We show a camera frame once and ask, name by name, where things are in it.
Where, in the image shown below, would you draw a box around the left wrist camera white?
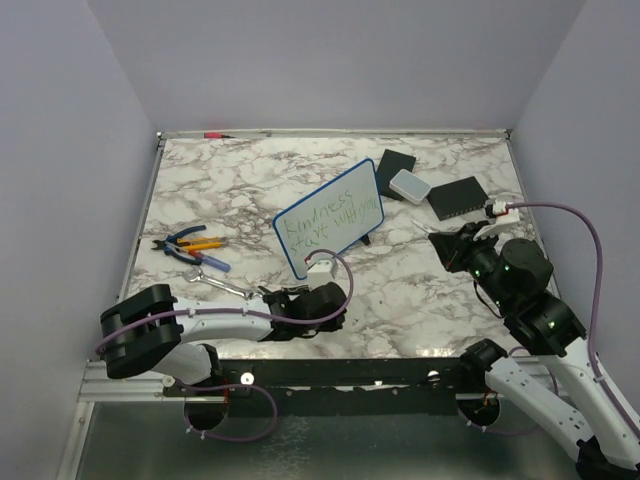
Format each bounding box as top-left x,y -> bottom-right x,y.
306,259 -> 336,290

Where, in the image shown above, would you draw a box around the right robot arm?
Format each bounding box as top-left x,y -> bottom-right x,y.
428,222 -> 639,479

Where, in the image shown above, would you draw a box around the yellow utility knife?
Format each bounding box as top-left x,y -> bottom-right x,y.
176,237 -> 227,251

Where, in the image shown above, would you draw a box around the white small router box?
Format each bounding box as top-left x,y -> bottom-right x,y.
389,169 -> 432,205

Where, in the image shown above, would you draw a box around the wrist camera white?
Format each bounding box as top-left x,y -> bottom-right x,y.
474,200 -> 521,241
306,259 -> 336,290

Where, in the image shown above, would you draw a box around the white marker pen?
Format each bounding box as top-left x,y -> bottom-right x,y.
411,220 -> 435,234

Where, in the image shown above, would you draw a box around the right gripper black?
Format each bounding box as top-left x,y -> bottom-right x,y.
431,218 -> 513,309

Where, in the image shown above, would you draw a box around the black flat box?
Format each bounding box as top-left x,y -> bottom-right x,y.
376,149 -> 416,201

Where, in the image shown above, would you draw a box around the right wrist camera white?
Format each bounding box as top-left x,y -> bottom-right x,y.
474,200 -> 521,241

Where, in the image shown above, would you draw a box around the blue handled cutters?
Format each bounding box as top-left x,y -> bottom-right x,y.
152,225 -> 206,266

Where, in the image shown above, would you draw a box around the blue framed whiteboard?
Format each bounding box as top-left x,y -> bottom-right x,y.
272,158 -> 385,280

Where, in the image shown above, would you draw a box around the aluminium table frame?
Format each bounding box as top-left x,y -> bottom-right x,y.
54,127 -> 626,480

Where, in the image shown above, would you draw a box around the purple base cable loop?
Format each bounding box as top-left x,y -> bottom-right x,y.
174,379 -> 279,442

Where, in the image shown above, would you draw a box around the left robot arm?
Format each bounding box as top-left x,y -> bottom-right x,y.
96,282 -> 352,395

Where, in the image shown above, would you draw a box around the black network switch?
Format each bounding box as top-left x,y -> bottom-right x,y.
427,176 -> 488,221

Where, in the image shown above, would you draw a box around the black handled pliers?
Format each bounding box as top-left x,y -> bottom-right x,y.
258,285 -> 310,296

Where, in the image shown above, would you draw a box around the red pen at back rail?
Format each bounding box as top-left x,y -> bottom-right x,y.
203,132 -> 235,139

